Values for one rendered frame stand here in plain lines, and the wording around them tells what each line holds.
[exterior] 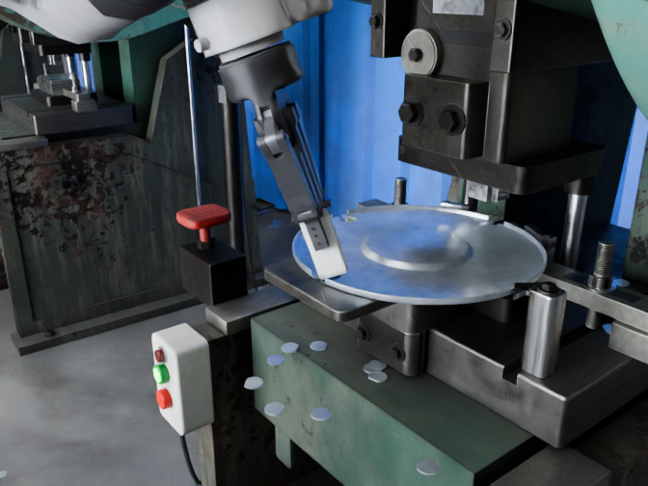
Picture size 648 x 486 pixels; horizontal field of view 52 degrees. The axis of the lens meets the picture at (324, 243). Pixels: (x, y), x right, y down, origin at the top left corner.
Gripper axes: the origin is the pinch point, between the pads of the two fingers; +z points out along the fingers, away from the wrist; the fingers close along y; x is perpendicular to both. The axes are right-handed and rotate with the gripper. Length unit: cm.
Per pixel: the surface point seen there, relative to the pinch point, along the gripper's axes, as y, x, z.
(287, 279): 0.3, -4.9, 2.5
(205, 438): -14.8, -29.6, 29.0
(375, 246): -7.8, 4.0, 4.7
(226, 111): -89, -30, -7
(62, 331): -116, -114, 44
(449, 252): -6.8, 11.9, 7.4
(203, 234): -25.6, -21.7, 2.4
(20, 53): -278, -174, -49
